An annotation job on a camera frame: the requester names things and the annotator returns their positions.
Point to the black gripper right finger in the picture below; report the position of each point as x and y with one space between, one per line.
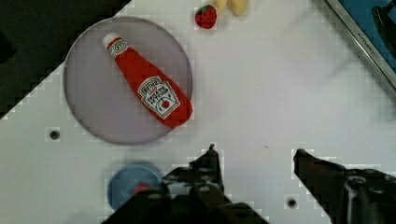
348 196

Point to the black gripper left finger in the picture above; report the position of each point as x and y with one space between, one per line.
192 194

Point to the red plush ketchup bottle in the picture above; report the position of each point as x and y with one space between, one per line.
158 93

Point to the grey round plate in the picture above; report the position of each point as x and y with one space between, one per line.
97 92

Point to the red item in blue bowl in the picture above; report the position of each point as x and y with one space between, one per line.
141 187

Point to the small blue bowl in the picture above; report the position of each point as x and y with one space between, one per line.
121 185

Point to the black toaster oven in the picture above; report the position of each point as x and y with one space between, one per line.
371 26

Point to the red plush strawberry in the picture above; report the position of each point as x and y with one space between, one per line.
206 17

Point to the yellow plush banana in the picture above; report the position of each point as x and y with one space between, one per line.
238 7

